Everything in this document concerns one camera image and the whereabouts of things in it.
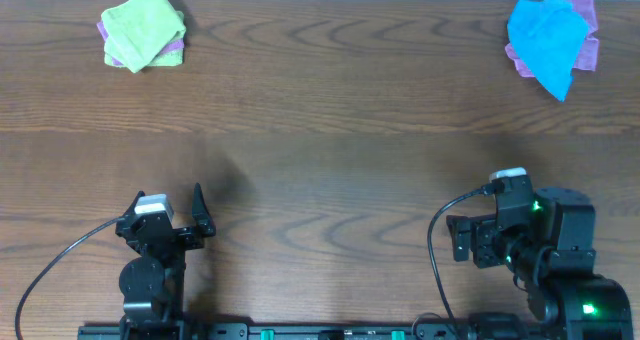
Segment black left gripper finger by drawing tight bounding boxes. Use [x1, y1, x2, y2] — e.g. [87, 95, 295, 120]
[192, 183, 215, 228]
[120, 191, 145, 221]

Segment light green cloth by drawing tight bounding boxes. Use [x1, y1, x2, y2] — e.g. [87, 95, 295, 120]
[100, 0, 186, 73]

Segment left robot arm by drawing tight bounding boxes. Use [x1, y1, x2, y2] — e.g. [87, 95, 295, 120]
[115, 184, 216, 339]

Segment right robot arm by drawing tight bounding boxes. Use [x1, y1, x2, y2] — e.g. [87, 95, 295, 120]
[446, 188, 633, 340]

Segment folded green cloth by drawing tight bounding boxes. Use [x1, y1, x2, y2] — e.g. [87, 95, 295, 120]
[96, 21, 185, 68]

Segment folded pink cloth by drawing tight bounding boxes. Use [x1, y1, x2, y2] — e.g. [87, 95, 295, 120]
[104, 38, 185, 68]

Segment crumpled blue cloth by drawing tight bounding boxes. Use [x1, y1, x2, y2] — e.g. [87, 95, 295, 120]
[507, 0, 589, 102]

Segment crumpled pink cloth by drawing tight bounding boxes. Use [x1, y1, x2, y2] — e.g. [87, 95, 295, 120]
[505, 0, 599, 78]

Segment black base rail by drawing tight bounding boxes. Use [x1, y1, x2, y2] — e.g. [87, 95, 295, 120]
[77, 320, 551, 340]

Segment left black cable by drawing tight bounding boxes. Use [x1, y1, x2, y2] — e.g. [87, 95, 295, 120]
[14, 215, 124, 340]

